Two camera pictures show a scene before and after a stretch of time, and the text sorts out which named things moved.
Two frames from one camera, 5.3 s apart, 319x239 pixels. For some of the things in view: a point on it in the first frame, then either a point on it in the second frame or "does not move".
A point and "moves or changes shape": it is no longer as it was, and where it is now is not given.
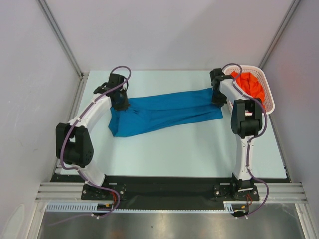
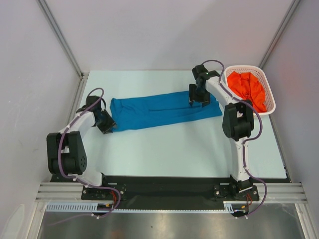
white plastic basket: x=268 y=94 does not move
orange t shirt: x=248 y=84 does not move
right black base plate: x=223 y=193 does not move
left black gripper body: x=123 y=103 → x=106 y=122
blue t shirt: x=157 y=110 moves or changes shape
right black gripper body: x=218 y=97 → x=199 y=97
